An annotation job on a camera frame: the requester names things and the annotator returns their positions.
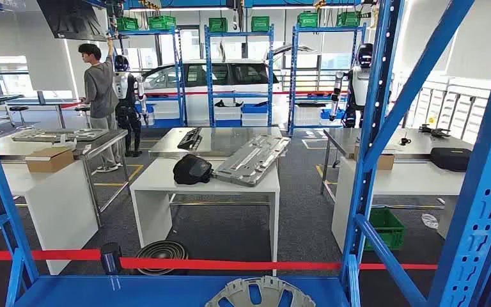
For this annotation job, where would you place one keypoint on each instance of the grey plastic wheel cover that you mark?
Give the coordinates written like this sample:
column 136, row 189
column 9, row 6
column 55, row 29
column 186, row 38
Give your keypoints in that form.
column 233, row 290

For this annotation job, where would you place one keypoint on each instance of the steel workbench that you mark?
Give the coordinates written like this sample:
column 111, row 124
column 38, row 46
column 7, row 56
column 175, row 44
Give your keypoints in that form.
column 343, row 142
column 224, row 142
column 97, row 148

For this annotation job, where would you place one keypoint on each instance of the black plastic car part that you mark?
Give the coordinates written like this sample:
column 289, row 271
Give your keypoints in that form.
column 190, row 139

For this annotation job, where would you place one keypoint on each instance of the blue steel shelf rack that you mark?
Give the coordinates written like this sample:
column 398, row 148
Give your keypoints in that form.
column 292, row 84
column 178, row 76
column 207, row 76
column 372, row 127

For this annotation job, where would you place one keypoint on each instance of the black ribbed round part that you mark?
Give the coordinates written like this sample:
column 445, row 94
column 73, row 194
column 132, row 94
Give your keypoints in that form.
column 160, row 251

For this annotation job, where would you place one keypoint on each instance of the black branched car part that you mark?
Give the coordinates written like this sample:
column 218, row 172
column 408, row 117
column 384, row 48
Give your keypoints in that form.
column 434, row 131

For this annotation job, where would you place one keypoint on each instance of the grey stamped metal panel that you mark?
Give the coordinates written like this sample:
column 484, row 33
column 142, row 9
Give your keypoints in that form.
column 249, row 163
column 59, row 134

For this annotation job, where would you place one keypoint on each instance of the white storage bin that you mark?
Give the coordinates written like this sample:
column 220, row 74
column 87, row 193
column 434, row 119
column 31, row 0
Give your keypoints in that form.
column 165, row 111
column 227, row 114
column 254, row 119
column 307, row 115

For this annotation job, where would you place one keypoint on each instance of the blue storage bin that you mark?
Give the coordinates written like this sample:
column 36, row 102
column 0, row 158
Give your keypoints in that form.
column 254, row 108
column 328, row 114

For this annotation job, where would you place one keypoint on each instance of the black padded bag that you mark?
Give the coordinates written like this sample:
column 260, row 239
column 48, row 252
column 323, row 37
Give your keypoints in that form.
column 190, row 169

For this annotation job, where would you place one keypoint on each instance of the white car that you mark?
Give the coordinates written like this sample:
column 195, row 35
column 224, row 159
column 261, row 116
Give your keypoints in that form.
column 194, row 106

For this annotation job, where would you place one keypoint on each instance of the white table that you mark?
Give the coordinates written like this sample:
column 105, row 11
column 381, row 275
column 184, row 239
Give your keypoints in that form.
column 419, row 178
column 59, row 203
column 165, row 178

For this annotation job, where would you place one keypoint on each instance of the red barrier belt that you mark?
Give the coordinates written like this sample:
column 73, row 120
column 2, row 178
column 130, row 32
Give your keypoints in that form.
column 228, row 265

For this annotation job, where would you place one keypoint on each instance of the green plastic crate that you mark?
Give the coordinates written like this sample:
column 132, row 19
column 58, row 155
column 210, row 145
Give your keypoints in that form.
column 307, row 20
column 348, row 19
column 387, row 231
column 127, row 24
column 162, row 23
column 260, row 23
column 218, row 24

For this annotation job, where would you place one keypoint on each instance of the white and black humanoid robot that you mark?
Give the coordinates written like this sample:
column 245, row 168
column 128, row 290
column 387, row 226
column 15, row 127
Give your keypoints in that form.
column 360, row 84
column 122, row 89

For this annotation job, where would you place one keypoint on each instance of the cardboard box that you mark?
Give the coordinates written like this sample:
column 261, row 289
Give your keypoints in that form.
column 48, row 161
column 387, row 163

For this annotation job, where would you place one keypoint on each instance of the small black cup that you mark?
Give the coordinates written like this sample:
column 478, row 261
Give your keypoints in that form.
column 404, row 141

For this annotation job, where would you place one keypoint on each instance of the person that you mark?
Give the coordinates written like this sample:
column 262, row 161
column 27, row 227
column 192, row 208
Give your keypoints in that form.
column 99, row 89

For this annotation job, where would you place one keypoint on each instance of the black round stool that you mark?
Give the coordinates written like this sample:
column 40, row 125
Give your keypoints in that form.
column 19, row 109
column 82, row 109

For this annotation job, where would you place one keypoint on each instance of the clear plastic bag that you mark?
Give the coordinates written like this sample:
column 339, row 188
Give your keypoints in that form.
column 429, row 221

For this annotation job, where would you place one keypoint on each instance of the black zip case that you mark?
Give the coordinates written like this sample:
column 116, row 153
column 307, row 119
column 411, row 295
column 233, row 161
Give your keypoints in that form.
column 451, row 159

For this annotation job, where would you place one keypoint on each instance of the white storage rack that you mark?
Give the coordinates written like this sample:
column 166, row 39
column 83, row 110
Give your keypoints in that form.
column 453, row 106

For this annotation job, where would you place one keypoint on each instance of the long white desk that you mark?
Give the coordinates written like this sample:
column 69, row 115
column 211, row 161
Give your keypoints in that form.
column 38, row 101

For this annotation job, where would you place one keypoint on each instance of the black hanging car panel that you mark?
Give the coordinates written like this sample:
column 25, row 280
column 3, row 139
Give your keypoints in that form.
column 72, row 19

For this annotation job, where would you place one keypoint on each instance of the black barrier post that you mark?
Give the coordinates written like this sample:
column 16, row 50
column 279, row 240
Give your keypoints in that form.
column 111, row 258

